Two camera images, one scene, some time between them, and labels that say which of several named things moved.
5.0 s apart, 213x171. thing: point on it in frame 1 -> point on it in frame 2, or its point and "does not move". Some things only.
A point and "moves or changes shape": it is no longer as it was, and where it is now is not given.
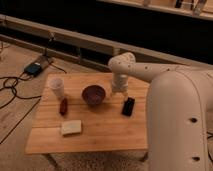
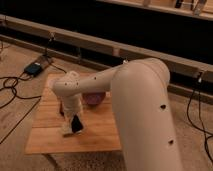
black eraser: [128, 108] moves or changes shape
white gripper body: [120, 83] -> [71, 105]
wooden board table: [82, 113] does not move
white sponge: [71, 127] does not move
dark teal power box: [33, 69] does not move
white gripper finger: [126, 94] -> [68, 124]
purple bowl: [93, 94] does not move
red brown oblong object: [63, 106] does not move
